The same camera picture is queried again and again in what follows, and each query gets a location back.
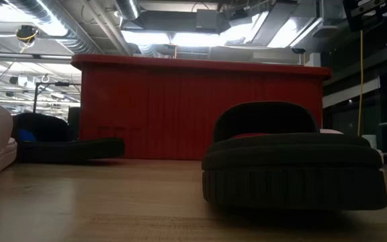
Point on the small silver spiral duct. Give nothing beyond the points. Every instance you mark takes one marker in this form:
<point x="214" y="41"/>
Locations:
<point x="128" y="8"/>

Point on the red plastic bin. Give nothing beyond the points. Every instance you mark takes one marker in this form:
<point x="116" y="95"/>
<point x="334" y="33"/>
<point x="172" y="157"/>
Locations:
<point x="166" y="107"/>

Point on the dark upright post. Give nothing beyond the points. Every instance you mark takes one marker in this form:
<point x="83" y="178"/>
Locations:
<point x="73" y="122"/>

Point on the rectangular metal air duct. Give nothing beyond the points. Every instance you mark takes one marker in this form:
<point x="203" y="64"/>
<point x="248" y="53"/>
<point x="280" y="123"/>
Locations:
<point x="180" y="21"/>

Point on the small white box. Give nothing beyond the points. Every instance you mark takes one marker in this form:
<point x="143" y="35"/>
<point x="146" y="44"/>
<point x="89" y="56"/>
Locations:
<point x="369" y="142"/>

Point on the large silver spiral duct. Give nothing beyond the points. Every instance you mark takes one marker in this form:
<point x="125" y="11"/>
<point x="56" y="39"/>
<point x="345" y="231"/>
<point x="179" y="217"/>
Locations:
<point x="62" y="27"/>

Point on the small blue object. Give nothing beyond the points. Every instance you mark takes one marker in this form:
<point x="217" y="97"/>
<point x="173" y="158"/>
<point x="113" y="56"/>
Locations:
<point x="26" y="135"/>

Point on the black slide sandal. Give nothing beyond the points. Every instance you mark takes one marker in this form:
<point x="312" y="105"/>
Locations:
<point x="79" y="151"/>
<point x="291" y="174"/>

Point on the black overhead mounted box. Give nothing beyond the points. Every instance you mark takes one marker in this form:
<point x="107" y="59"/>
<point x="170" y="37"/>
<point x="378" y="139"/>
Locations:
<point x="365" y="17"/>

